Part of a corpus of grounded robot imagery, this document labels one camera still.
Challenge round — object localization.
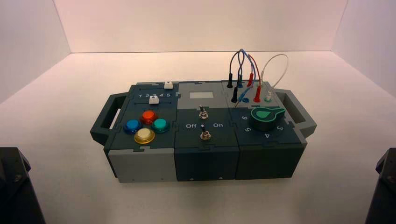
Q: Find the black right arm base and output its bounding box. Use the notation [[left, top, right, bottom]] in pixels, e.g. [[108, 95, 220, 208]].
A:
[[365, 147, 396, 224]]

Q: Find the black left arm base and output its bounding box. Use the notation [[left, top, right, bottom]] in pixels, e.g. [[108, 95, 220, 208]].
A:
[[0, 147, 46, 224]]

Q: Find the grey display screen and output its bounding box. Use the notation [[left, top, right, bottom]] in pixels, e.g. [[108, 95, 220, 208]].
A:
[[189, 91, 214, 100]]

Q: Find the teal round push button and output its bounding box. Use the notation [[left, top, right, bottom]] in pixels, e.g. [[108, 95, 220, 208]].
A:
[[151, 119, 170, 134]]

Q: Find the dark teal grey task box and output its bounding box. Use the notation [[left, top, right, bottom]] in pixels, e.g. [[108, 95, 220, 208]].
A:
[[90, 81, 318, 183]]

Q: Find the orange round push button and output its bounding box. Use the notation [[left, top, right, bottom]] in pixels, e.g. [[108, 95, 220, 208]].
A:
[[140, 110, 158, 125]]

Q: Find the yellow round push button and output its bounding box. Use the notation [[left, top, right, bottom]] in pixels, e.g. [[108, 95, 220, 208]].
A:
[[134, 128, 156, 145]]

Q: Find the green rotary knob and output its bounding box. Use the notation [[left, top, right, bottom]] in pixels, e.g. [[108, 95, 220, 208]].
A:
[[249, 107, 287, 132]]

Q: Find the blue round push button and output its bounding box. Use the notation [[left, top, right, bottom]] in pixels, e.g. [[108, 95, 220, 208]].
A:
[[123, 119, 142, 135]]

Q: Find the black banana plug cable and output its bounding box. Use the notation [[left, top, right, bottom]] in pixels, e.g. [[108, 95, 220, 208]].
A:
[[226, 49, 245, 103]]

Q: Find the blue banana plug cable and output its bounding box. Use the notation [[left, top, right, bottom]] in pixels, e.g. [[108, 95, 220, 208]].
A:
[[234, 49, 259, 108]]

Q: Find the red banana plug cable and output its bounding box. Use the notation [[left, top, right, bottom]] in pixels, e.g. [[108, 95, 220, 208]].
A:
[[246, 55, 262, 103]]

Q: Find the white banana plug cable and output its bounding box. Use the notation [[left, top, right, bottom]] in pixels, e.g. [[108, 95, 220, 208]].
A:
[[260, 54, 290, 103]]

